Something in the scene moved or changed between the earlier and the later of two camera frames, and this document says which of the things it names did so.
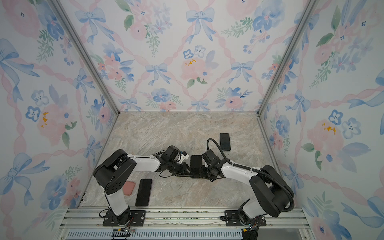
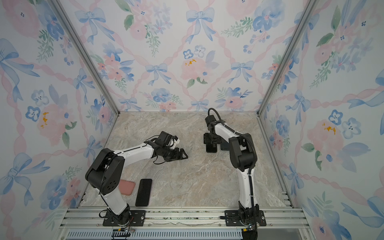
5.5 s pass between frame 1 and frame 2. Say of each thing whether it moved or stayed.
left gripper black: moved
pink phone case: stayed
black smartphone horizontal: moved
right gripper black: moved
